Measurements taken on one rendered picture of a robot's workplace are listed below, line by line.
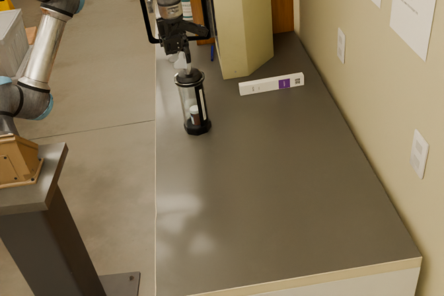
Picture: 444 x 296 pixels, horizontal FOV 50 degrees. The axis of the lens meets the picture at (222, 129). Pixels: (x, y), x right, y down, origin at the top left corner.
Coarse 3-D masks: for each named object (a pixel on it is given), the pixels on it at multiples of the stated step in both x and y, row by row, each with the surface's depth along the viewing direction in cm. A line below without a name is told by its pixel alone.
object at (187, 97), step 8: (176, 80) 163; (200, 80) 162; (184, 88) 163; (192, 88) 162; (184, 96) 165; (192, 96) 164; (184, 104) 167; (192, 104) 166; (184, 112) 170; (192, 112) 168; (184, 120) 174; (192, 120) 171; (192, 128) 173
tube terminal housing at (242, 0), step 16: (224, 0) 183; (240, 0) 184; (256, 0) 192; (224, 16) 187; (240, 16) 188; (256, 16) 195; (224, 32) 191; (240, 32) 192; (256, 32) 199; (272, 32) 209; (224, 48) 195; (240, 48) 196; (256, 48) 203; (272, 48) 213; (224, 64) 200; (240, 64) 201; (256, 64) 207
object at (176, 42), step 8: (160, 24) 149; (168, 24) 150; (176, 24) 151; (160, 32) 152; (168, 32) 151; (176, 32) 153; (184, 32) 153; (160, 40) 157; (168, 40) 151; (176, 40) 152; (168, 48) 153; (176, 48) 154
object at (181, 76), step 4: (192, 68) 166; (180, 72) 165; (184, 72) 163; (192, 72) 164; (196, 72) 163; (200, 72) 164; (176, 76) 164; (180, 76) 162; (184, 76) 162; (188, 76) 162; (192, 76) 161; (196, 76) 162; (200, 76) 163; (180, 80) 162; (184, 80) 161; (188, 80) 161; (192, 80) 161; (196, 80) 161
